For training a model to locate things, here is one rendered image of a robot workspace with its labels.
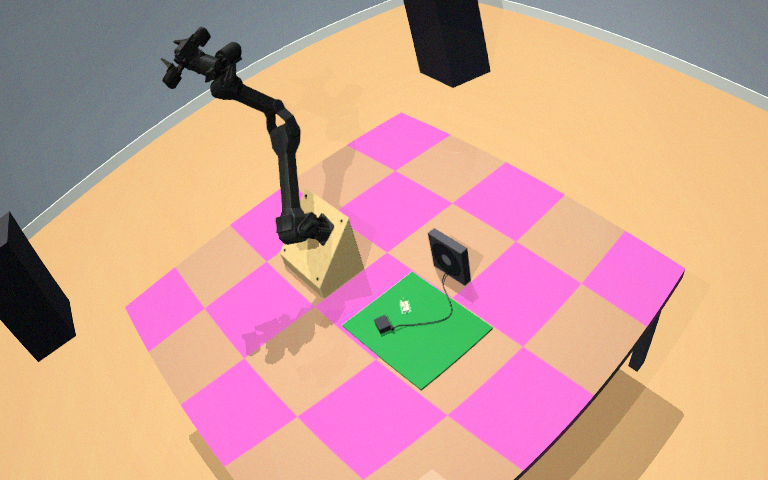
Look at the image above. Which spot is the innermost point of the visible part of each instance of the green circuit board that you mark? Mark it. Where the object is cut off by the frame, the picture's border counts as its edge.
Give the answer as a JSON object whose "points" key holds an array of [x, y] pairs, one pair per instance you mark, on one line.
{"points": [[421, 353]]}

